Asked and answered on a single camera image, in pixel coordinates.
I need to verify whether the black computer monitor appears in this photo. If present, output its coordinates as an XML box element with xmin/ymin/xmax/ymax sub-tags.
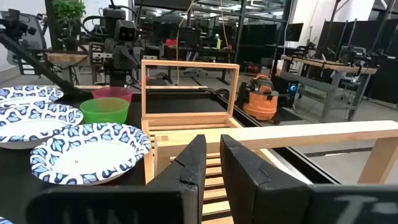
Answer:
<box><xmin>284</xmin><ymin>22</ymin><xmax>304</xmax><ymax>42</ymax></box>

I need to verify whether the wooden top workbench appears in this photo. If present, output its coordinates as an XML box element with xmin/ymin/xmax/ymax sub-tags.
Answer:
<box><xmin>279</xmin><ymin>54</ymin><xmax>379</xmax><ymax>122</ymax></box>

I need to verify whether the pink plastic bowl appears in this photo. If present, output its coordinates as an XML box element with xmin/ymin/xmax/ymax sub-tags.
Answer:
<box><xmin>91</xmin><ymin>86</ymin><xmax>134</xmax><ymax>104</ymax></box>

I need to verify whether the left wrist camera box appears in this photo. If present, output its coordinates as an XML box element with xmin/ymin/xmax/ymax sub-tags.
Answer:
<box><xmin>114</xmin><ymin>20</ymin><xmax>138</xmax><ymax>43</ymax></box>

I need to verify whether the black computer tower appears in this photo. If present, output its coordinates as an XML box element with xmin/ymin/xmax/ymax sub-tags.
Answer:
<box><xmin>279</xmin><ymin>76</ymin><xmax>300</xmax><ymax>107</ymax></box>

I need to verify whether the black diagonal frame strut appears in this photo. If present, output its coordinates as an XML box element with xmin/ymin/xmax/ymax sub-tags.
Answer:
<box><xmin>0</xmin><ymin>30</ymin><xmax>91</xmax><ymax>95</ymax></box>

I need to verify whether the orange shop vacuum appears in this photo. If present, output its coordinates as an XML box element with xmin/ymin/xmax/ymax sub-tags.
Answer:
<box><xmin>238</xmin><ymin>74</ymin><xmax>280</xmax><ymax>122</ymax></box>

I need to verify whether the slatted wooden shelf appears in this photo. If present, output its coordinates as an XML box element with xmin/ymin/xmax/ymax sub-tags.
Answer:
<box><xmin>141</xmin><ymin>58</ymin><xmax>398</xmax><ymax>224</ymax></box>

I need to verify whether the black camera on stand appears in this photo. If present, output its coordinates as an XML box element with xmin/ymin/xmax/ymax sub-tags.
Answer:
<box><xmin>0</xmin><ymin>8</ymin><xmax>38</xmax><ymax>40</ymax></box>

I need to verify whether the green plastic bowl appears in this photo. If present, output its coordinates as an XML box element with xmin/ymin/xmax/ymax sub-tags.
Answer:
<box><xmin>79</xmin><ymin>97</ymin><xmax>131</xmax><ymax>124</ymax></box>

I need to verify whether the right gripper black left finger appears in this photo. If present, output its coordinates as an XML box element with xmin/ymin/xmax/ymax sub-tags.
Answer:
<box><xmin>26</xmin><ymin>134</ymin><xmax>208</xmax><ymax>224</ymax></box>

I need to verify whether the small wooden top table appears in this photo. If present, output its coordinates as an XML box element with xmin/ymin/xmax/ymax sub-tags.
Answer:
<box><xmin>46</xmin><ymin>52</ymin><xmax>90</xmax><ymax>85</ymax></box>

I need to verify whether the yellow hanging cable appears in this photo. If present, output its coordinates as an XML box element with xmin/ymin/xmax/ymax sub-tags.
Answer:
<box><xmin>175</xmin><ymin>0</ymin><xmax>196</xmax><ymax>85</ymax></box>

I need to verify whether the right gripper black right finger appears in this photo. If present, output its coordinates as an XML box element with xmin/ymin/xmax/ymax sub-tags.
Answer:
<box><xmin>220</xmin><ymin>134</ymin><xmax>398</xmax><ymax>224</ymax></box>

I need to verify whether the green leafy potted plant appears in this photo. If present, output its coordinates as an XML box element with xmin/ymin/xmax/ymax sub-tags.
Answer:
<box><xmin>52</xmin><ymin>0</ymin><xmax>86</xmax><ymax>51</ymax></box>

